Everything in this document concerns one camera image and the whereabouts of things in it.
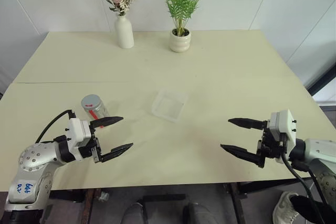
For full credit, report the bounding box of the clear plastic jar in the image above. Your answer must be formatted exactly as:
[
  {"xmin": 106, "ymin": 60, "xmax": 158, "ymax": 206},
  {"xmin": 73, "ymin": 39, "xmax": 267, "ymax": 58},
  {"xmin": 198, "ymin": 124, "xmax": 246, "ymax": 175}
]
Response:
[{"xmin": 85, "ymin": 100, "xmax": 110, "ymax": 130}]

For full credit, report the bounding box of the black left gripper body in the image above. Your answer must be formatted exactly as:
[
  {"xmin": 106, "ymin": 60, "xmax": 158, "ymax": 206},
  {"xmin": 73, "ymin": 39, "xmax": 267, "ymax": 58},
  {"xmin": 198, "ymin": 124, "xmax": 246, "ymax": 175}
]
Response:
[{"xmin": 78, "ymin": 125, "xmax": 102, "ymax": 164}]

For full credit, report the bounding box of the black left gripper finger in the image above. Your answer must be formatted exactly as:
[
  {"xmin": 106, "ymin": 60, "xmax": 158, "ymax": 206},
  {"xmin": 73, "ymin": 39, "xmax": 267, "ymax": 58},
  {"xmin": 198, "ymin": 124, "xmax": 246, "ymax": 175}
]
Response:
[
  {"xmin": 99, "ymin": 142, "xmax": 134, "ymax": 163},
  {"xmin": 90, "ymin": 116, "xmax": 124, "ymax": 130}
]

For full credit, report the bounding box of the rusty metal table leg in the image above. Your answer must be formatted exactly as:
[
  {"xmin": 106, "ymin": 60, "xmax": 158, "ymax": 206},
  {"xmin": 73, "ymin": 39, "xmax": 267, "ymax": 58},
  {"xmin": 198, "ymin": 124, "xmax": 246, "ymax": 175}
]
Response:
[
  {"xmin": 78, "ymin": 188, "xmax": 96, "ymax": 224},
  {"xmin": 227, "ymin": 182, "xmax": 249, "ymax": 224}
]

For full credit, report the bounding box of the white sneaker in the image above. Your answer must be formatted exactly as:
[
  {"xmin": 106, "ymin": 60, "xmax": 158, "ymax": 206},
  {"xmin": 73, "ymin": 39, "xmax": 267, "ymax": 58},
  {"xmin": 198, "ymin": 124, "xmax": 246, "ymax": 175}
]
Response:
[{"xmin": 272, "ymin": 191, "xmax": 300, "ymax": 224}]

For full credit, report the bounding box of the white ceramic vase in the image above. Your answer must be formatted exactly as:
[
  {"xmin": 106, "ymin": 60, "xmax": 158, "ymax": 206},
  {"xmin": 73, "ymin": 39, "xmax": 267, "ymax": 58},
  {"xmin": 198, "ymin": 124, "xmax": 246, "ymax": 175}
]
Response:
[{"xmin": 114, "ymin": 15, "xmax": 135, "ymax": 49}]

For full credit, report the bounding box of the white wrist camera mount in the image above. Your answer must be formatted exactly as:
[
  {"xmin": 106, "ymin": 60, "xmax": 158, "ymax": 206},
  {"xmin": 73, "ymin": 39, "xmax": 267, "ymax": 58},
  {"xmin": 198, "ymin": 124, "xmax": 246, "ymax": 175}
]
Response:
[
  {"xmin": 66, "ymin": 118, "xmax": 92, "ymax": 150},
  {"xmin": 269, "ymin": 109, "xmax": 298, "ymax": 148}
]

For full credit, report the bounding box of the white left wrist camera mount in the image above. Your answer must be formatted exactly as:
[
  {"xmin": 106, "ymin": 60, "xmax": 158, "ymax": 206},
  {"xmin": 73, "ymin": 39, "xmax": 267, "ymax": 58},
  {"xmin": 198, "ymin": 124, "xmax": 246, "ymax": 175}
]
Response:
[{"xmin": 66, "ymin": 118, "xmax": 92, "ymax": 150}]

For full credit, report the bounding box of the dark door frame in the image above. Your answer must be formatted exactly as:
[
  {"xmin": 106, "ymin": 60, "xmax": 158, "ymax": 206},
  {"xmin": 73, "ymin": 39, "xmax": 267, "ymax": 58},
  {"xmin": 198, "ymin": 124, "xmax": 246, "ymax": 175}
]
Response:
[{"xmin": 304, "ymin": 57, "xmax": 336, "ymax": 104}]

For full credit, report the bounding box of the clear square plastic tray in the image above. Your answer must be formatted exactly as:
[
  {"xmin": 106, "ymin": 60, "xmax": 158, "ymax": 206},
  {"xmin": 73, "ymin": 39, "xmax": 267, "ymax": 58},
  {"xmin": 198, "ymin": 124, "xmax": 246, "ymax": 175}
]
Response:
[{"xmin": 151, "ymin": 89, "xmax": 190, "ymax": 123}]

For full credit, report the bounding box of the white ribbed plant pot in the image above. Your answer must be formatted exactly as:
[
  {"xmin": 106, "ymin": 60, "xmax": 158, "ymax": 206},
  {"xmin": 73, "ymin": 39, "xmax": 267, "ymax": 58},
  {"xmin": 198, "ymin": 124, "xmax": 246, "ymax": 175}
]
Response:
[{"xmin": 169, "ymin": 27, "xmax": 192, "ymax": 53}]

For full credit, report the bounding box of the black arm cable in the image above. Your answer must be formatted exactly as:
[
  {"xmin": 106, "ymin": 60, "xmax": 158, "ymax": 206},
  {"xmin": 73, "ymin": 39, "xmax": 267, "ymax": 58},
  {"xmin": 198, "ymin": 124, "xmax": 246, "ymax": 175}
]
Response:
[
  {"xmin": 35, "ymin": 109, "xmax": 78, "ymax": 145},
  {"xmin": 280, "ymin": 152, "xmax": 330, "ymax": 209}
]

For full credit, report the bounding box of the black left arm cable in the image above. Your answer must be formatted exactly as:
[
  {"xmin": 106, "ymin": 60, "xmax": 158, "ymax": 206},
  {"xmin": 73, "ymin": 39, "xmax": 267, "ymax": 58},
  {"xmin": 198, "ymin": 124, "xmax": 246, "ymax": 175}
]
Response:
[{"xmin": 35, "ymin": 109, "xmax": 78, "ymax": 145}]

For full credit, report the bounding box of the grey plastic container lid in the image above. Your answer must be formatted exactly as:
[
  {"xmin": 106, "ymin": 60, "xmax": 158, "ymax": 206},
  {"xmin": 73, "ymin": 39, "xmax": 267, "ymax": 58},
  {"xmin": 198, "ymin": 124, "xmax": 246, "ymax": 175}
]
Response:
[{"xmin": 80, "ymin": 94, "xmax": 102, "ymax": 112}]

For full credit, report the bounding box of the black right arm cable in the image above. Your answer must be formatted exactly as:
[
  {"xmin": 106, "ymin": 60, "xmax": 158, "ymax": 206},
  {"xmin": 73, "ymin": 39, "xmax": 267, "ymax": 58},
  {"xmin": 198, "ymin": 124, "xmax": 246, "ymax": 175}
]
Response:
[{"xmin": 280, "ymin": 152, "xmax": 330, "ymax": 209}]

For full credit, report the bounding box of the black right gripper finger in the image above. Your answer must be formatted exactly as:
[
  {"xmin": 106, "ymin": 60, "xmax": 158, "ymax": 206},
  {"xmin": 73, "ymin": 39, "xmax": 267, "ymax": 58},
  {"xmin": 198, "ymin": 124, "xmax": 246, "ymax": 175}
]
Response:
[
  {"xmin": 220, "ymin": 144, "xmax": 265, "ymax": 168},
  {"xmin": 227, "ymin": 117, "xmax": 265, "ymax": 130}
]

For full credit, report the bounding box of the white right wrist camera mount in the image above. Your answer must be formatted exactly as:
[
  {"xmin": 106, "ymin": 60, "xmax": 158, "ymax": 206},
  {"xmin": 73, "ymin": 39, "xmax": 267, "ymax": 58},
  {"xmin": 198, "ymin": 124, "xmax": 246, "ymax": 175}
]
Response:
[{"xmin": 269, "ymin": 109, "xmax": 298, "ymax": 148}]

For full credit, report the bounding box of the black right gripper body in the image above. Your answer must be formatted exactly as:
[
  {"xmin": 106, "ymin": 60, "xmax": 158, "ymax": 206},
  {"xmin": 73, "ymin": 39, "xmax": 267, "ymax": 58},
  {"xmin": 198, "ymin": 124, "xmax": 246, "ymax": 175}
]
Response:
[{"xmin": 257, "ymin": 120, "xmax": 289, "ymax": 160}]

